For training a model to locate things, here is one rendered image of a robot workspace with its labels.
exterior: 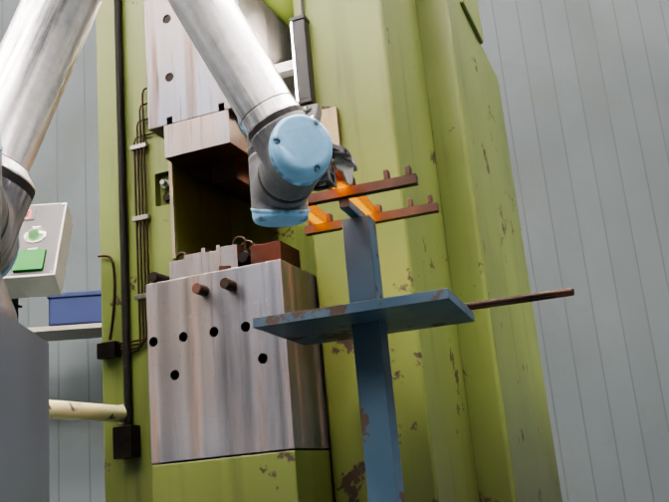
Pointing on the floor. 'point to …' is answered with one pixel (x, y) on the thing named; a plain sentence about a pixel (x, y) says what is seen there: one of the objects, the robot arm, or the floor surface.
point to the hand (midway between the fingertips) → (330, 169)
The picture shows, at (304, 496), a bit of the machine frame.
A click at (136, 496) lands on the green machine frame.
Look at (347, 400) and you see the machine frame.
